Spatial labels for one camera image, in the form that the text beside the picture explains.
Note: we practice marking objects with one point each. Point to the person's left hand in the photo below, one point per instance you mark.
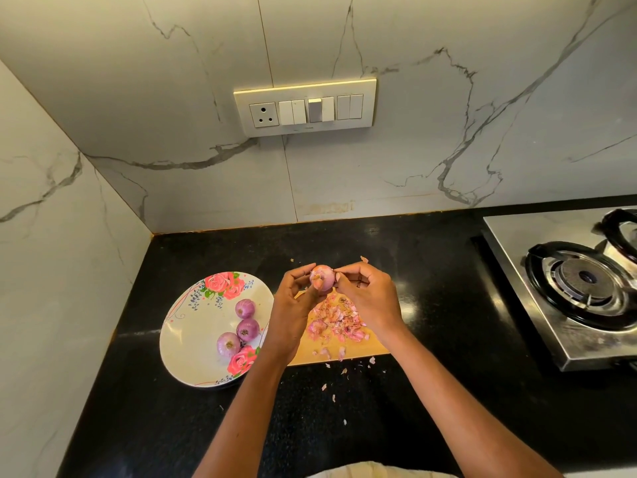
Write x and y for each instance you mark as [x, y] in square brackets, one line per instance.
[289, 313]

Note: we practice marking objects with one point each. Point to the person's right hand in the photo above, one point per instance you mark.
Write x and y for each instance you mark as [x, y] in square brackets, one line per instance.
[373, 298]

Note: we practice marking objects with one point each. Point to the pile of onion peels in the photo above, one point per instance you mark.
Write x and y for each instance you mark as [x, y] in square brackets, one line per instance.
[336, 321]

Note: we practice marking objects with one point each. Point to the small pink onion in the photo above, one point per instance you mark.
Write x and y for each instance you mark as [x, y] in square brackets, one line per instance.
[248, 329]
[322, 279]
[228, 343]
[245, 308]

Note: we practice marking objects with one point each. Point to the person's right forearm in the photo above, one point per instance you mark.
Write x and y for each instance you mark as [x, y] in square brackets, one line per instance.
[473, 411]

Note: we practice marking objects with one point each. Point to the person's left forearm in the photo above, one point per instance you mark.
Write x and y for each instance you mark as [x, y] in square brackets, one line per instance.
[239, 423]

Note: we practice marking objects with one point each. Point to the wooden cutting board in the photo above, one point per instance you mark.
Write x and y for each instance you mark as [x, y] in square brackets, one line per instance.
[304, 355]

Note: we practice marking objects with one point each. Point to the black stone countertop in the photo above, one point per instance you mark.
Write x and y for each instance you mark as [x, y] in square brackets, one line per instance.
[448, 252]

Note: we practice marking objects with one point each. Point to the white floral plate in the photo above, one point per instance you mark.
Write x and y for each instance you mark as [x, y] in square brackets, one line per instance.
[189, 331]

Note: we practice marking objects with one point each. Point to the stainless steel gas stove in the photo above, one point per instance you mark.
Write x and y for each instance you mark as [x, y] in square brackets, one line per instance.
[508, 240]

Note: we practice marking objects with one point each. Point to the beige striped garment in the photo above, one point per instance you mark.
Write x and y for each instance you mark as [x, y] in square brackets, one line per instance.
[383, 471]

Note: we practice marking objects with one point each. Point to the black stove burner grate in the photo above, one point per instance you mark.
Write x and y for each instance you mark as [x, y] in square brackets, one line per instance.
[619, 232]
[581, 283]

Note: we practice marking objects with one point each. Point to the white wall switch panel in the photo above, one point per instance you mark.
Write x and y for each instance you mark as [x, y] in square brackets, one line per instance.
[305, 106]

